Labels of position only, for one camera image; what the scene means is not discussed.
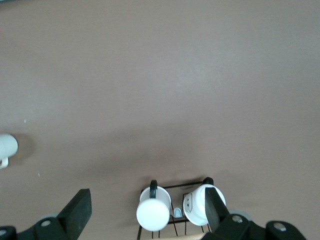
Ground black wire mug rack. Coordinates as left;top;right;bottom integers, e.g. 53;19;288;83
136;176;215;240

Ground white mug with two dots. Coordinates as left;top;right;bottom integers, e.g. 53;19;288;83
183;177;227;227

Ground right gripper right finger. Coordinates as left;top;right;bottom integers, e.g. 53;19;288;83
203;186;251;240

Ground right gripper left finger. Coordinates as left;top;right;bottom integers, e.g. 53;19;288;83
16;188;93;240

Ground cream mug with grey inside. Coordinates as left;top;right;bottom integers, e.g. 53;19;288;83
0;133;19;170

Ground plain white black-handled mug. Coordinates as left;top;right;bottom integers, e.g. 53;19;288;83
135;179;173;232

